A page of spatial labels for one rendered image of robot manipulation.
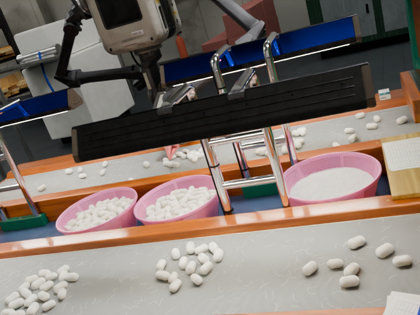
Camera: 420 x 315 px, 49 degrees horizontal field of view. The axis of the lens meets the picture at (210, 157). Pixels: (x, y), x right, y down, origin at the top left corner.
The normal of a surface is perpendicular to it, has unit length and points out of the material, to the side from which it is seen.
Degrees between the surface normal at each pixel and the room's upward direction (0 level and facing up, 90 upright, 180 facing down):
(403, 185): 0
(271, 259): 0
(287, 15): 90
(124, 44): 90
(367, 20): 90
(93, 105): 90
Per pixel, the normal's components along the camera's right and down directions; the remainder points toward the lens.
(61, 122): -0.32, 0.43
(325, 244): -0.29, -0.89
